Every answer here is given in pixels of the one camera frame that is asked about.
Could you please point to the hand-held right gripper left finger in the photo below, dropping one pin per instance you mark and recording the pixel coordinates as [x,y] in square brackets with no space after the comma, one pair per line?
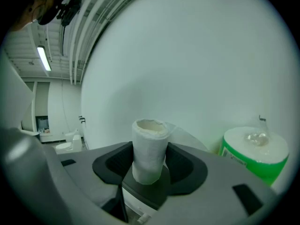
[98,172]

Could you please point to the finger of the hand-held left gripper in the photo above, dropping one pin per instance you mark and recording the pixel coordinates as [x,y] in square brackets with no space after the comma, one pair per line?
[35,172]

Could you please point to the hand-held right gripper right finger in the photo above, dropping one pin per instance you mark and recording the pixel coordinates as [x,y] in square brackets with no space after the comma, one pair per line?
[211,203]

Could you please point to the green toilet paper roll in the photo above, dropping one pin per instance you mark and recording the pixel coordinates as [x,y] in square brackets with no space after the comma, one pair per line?
[257,163]

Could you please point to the white toilet with tank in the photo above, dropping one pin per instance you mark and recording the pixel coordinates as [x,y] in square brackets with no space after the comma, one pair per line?
[76,144]

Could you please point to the long ceiling light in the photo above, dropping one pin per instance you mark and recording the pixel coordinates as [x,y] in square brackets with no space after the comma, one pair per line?
[44,58]

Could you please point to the person's head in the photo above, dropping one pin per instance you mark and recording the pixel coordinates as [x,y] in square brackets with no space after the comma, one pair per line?
[35,6]

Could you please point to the black wall hook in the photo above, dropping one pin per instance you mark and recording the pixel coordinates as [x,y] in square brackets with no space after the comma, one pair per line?
[82,119]

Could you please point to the black head-mounted camera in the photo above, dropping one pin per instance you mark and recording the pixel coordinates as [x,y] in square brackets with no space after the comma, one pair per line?
[68,8]

